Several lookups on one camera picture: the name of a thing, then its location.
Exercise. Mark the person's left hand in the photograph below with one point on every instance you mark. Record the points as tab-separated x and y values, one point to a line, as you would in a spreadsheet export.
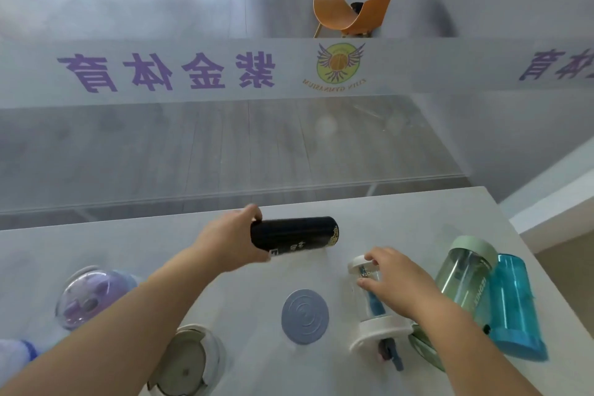
229	242

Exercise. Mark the person's right hand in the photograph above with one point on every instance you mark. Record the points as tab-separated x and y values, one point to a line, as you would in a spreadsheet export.
403	284

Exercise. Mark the clear bottle white caps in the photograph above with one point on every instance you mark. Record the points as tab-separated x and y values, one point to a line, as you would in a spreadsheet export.
380	333

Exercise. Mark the green translucent bottle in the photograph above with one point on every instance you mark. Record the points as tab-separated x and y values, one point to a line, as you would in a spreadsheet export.
464	270

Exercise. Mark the tall black thermos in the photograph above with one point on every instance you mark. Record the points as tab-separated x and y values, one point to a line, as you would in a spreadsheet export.
301	235

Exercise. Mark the clear glass grey lid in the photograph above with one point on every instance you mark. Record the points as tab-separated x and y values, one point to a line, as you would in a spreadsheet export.
304	317

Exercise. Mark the teal plastic bottle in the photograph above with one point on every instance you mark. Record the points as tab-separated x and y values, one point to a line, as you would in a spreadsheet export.
515	307

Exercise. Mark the clear bottle white lid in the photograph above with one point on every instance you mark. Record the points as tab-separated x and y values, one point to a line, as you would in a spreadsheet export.
185	363

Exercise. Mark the lilac printed bottle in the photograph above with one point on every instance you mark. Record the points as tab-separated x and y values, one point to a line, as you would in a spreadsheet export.
88	293

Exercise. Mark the white bottle blue rim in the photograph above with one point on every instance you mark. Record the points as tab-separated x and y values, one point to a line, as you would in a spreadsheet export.
18	349

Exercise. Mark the person's left forearm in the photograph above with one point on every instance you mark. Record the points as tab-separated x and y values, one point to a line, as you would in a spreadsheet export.
116	330

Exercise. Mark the person's right forearm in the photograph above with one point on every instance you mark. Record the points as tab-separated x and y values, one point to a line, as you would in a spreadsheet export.
468	354

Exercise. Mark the white table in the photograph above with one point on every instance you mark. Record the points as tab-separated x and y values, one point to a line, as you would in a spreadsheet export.
116	247

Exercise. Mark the frosted window band purple print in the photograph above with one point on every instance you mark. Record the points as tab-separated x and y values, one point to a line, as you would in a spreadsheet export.
417	66

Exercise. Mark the orange shell chair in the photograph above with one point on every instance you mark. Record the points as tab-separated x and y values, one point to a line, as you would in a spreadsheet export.
334	6

